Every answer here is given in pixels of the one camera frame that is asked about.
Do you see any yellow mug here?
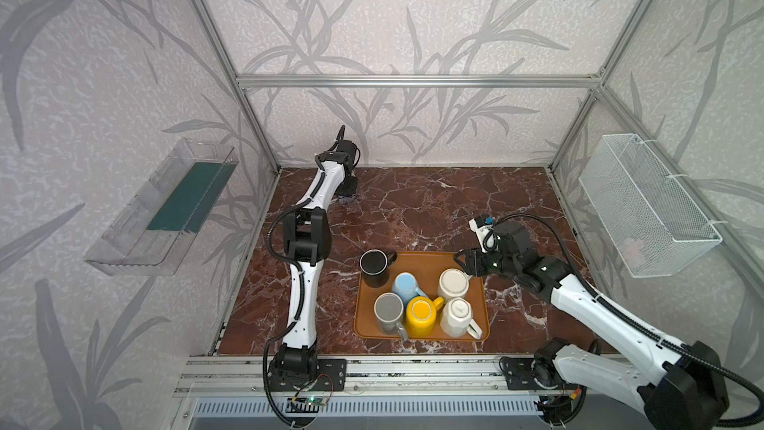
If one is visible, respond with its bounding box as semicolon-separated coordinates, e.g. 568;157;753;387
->
404;297;445;338

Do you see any aluminium front rail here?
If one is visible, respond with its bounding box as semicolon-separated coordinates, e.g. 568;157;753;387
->
171;353;676;398

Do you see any white faceted mug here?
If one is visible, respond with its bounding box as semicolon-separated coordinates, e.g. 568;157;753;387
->
440;298;483;340

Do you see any brown rectangular tray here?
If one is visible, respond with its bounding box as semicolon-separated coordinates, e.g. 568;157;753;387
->
355;252;489;342

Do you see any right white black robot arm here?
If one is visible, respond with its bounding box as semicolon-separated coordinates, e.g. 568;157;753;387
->
454;213;763;429

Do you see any clear plastic wall bin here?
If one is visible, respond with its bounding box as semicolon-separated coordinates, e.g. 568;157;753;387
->
85;139;239;277

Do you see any cream round mug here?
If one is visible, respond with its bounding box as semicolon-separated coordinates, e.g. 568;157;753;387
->
438;269;470;301

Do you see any pink item in basket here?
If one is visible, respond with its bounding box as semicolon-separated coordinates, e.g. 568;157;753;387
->
619;238;647;270

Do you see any green circuit board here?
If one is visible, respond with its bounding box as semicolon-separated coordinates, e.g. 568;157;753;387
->
288;394;331;411

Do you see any purple mug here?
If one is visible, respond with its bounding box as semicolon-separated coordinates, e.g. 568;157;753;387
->
337;196;361;213

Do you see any white wire mesh basket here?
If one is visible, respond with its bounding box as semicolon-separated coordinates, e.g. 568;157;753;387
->
579;133;723;279

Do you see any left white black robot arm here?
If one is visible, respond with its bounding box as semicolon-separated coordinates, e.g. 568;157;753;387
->
265;127;359;380

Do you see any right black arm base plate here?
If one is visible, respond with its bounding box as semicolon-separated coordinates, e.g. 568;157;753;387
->
499;356;581;395

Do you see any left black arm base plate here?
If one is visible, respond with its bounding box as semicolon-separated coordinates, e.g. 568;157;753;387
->
267;358;347;392

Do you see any light blue mug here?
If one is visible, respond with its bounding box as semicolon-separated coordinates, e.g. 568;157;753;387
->
392;272;427;307

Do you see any grey mug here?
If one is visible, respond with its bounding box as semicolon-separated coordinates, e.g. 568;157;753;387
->
373;293;409;342

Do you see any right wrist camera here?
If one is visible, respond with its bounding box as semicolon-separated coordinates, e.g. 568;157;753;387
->
469;215;497;253

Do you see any black mug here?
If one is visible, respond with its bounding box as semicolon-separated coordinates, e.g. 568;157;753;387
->
360;249;398;289

